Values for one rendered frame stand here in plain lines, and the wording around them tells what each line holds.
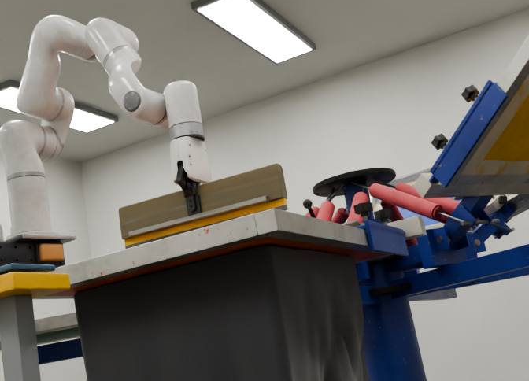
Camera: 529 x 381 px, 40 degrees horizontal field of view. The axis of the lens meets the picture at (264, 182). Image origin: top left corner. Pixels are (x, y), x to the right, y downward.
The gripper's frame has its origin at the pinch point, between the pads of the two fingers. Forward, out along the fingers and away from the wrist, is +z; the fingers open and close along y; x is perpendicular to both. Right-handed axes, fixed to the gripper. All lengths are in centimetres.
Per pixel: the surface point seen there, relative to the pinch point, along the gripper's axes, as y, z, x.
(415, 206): -93, -3, 26
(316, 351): 2.9, 34.5, 22.2
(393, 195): -97, -9, 19
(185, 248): 27.5, 13.2, 11.7
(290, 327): 14.3, 29.5, 23.0
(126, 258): 27.5, 12.4, -0.8
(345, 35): -374, -190, -61
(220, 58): -333, -189, -150
